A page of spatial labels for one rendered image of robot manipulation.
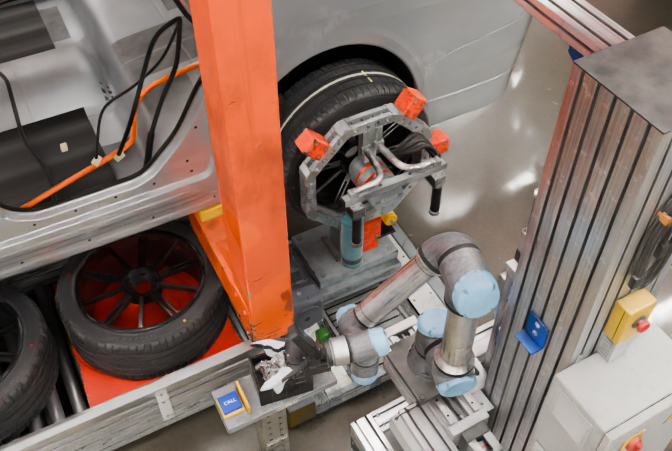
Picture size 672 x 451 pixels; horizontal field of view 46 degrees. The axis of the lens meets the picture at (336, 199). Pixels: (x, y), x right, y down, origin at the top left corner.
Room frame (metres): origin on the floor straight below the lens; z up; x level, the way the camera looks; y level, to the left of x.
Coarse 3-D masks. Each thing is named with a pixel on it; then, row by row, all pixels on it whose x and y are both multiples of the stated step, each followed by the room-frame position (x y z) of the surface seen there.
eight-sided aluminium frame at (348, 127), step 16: (368, 112) 2.17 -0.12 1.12; (384, 112) 2.19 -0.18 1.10; (400, 112) 2.18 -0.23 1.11; (336, 128) 2.10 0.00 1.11; (352, 128) 2.08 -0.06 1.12; (368, 128) 2.11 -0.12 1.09; (416, 128) 2.21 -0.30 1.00; (336, 144) 2.05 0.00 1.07; (320, 160) 2.02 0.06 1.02; (416, 160) 2.27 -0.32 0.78; (304, 176) 2.01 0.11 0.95; (304, 192) 2.04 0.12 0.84; (304, 208) 2.02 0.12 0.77; (320, 208) 2.07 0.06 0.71; (368, 208) 2.18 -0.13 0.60; (336, 224) 2.05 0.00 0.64
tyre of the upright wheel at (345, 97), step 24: (312, 72) 2.34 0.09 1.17; (336, 72) 2.33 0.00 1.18; (360, 72) 2.34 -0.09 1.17; (384, 72) 2.39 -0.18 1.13; (288, 96) 2.27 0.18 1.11; (312, 96) 2.23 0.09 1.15; (336, 96) 2.20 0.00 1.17; (360, 96) 2.20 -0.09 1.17; (384, 96) 2.24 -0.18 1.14; (288, 120) 2.18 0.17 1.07; (312, 120) 2.13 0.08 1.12; (336, 120) 2.15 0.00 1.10; (288, 144) 2.10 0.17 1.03; (288, 168) 2.06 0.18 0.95; (288, 192) 2.05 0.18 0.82
